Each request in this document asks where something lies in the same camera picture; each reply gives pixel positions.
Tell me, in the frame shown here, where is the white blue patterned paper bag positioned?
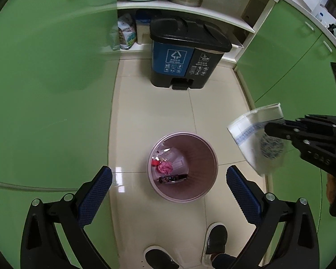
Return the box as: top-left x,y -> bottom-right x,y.
227,103 -> 287,176

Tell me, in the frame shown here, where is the pink paper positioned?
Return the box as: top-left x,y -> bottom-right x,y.
156,161 -> 173,175

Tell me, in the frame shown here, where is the black pink snack wrapper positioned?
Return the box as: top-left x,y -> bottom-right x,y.
158,174 -> 188,184

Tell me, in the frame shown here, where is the red paper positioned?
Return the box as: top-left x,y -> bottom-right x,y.
151,159 -> 161,166

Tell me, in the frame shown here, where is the black blue pedal trash bin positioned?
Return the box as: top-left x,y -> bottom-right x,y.
150,16 -> 232,90

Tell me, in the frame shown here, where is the orange gloved hand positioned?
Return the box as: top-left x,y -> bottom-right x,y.
327,174 -> 336,204

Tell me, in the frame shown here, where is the right black shoe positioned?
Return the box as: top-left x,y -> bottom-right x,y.
201,222 -> 228,267

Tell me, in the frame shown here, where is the black shoe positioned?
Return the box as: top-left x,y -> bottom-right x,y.
144,245 -> 180,269
201,222 -> 228,267

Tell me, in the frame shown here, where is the left black shoe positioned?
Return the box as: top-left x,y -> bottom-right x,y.
144,245 -> 180,269

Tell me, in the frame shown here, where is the pink round waste basket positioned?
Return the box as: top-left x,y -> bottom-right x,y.
147,132 -> 218,203

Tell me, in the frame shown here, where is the white shelf unit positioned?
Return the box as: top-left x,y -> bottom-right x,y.
100,0 -> 281,62

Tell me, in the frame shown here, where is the printed food bag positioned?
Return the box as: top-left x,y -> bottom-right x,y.
108,13 -> 137,50

